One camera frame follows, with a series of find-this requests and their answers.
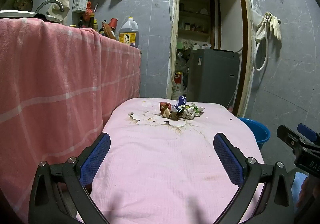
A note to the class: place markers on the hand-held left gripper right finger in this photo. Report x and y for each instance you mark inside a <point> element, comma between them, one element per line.
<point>227,156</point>

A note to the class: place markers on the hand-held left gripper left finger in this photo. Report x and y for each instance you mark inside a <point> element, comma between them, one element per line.
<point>96,156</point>

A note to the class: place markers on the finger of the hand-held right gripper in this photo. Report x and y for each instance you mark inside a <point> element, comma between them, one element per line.
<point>287,136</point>
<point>306,131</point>

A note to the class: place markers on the blue plastic bucket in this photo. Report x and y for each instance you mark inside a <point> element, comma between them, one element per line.
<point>260,133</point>

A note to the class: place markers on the blue white wrapper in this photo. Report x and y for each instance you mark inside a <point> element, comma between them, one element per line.
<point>180,103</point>

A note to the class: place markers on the yellow wrapper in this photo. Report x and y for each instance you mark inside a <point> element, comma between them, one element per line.
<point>167,113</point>

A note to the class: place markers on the red wrapper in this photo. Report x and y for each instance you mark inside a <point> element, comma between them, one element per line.
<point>165,106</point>

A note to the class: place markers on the person's right hand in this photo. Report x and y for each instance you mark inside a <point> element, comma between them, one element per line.
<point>306,191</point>

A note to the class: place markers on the light blue cloth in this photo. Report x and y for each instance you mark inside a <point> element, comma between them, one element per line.
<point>300,180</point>

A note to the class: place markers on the pink slipper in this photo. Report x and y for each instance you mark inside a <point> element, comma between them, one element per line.
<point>230,109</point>

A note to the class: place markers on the pink floral blanket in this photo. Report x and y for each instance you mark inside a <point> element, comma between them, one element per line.
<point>162,164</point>

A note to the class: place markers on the grey washing machine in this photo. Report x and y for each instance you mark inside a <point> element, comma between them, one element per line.
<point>212,76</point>

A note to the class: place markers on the pink checkered towel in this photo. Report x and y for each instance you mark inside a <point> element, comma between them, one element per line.
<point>50,88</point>

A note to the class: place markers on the white rice bag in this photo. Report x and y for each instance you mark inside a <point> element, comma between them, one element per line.
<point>178,86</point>

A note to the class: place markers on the cream rubber glove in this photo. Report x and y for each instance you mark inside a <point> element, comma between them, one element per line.
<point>261,30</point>
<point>275,26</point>

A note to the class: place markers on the green box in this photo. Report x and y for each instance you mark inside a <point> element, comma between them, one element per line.
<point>180,46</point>

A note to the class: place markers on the brown paper bag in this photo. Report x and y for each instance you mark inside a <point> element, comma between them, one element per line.
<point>108,32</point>

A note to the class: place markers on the clear plastic bag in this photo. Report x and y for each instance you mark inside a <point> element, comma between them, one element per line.
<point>256,15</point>

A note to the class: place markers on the large cooking oil jug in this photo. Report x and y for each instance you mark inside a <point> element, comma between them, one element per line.
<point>128,35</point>

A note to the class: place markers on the yellow cap bottle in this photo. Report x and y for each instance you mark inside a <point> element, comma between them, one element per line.
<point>95,26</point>

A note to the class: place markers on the red cup stack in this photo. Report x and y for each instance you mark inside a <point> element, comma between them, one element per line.
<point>113,23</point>

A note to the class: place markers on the red plastic bag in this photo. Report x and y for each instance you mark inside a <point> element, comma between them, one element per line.
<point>87,12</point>

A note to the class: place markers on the wooden shelf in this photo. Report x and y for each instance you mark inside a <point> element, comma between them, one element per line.
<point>195,15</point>

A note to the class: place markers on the perforated metal holder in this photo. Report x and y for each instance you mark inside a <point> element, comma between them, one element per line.
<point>80,2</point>

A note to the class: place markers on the beige hanging cloth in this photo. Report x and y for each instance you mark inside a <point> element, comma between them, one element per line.
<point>61,1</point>

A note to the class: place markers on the metal faucet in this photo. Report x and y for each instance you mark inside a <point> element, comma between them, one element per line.
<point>52,2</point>

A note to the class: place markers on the wooden door frame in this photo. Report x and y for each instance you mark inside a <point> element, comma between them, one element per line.
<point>247,38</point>

